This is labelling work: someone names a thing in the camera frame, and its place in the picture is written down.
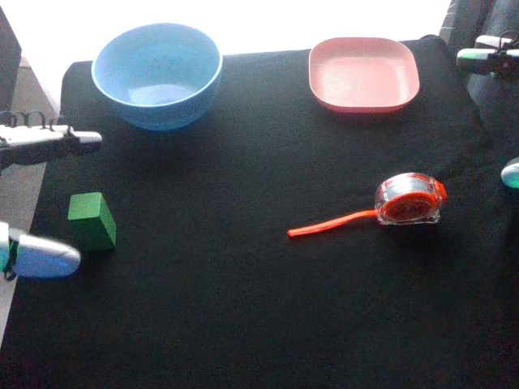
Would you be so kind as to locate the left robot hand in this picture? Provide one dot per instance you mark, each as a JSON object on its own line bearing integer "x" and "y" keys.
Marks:
{"x": 44, "y": 139}

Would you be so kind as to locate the clear orange tape measure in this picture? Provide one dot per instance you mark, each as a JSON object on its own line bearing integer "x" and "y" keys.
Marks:
{"x": 409, "y": 200}

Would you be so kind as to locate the green block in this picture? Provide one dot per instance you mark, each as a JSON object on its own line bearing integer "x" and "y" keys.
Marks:
{"x": 92, "y": 223}

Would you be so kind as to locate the pink square plate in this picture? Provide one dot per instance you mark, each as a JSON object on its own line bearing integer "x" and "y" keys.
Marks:
{"x": 363, "y": 75}

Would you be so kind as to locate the black table cloth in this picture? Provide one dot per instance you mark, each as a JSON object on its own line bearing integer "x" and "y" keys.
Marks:
{"x": 243, "y": 291}

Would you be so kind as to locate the blue bowl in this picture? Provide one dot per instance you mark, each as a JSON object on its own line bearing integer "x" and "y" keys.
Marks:
{"x": 158, "y": 73}

